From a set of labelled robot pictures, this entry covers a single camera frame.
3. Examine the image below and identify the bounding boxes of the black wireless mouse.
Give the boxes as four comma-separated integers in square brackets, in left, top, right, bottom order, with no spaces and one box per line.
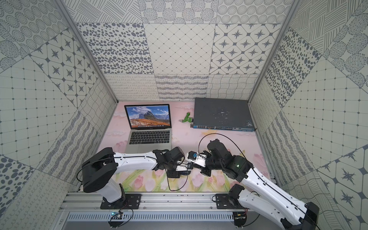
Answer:
[175,164,193,176]

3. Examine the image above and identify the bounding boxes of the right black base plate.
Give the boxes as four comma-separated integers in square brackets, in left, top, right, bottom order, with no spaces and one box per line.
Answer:
[212,193,249,209]

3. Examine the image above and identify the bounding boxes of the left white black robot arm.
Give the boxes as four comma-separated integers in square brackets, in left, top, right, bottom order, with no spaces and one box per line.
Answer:
[77,147,189,203]

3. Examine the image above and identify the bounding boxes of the dark grey network switch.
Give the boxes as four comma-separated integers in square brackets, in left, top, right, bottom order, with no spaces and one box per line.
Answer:
[193,98,256,132]

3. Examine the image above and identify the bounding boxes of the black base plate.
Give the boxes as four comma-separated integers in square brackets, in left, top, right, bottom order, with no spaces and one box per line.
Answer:
[212,193,249,209]
[100,193,142,210]

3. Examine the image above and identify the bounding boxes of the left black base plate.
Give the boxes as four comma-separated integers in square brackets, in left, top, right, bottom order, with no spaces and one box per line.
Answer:
[100,193,142,210]

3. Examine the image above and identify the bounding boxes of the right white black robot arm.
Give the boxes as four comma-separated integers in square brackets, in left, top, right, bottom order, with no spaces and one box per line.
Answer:
[188,140,320,230]

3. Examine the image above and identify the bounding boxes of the silver open laptop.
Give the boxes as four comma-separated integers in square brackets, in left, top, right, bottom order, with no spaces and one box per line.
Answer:
[124,103,172,153]

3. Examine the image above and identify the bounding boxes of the aluminium mounting rail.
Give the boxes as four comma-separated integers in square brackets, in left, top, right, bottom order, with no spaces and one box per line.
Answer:
[60,191,297,212]

